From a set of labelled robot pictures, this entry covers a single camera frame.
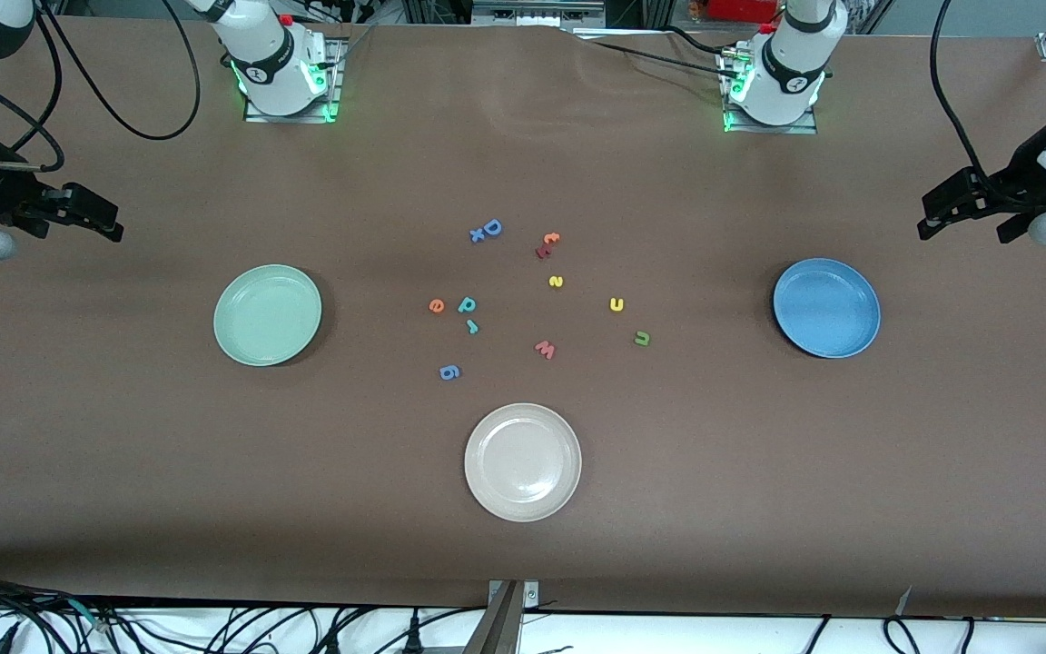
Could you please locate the blue plate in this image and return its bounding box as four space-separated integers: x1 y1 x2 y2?
773 258 882 360

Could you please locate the mint green plate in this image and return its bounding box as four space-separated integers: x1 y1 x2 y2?
213 264 323 367

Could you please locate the red box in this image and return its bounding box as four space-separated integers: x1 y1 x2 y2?
707 0 780 24

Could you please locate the brown table mat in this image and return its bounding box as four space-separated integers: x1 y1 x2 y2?
0 16 1046 620

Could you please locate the beige plate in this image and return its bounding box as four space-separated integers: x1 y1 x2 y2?
464 403 583 523

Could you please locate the grey metal beam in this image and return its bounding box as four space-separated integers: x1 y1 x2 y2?
461 581 524 654

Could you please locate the black camera cable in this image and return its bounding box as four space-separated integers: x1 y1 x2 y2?
0 0 202 173
929 0 987 183

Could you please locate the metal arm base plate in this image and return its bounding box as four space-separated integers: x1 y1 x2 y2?
721 44 820 135
243 36 347 124

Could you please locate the thin black power cable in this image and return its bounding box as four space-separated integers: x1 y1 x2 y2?
662 25 740 55
588 40 746 83

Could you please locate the looped black floor cable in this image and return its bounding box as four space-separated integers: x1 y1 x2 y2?
883 616 922 654

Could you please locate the aluminium frame rack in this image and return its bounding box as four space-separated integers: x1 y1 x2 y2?
400 0 669 28

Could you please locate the metal clamp bracket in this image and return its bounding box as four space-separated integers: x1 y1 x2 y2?
488 580 540 609

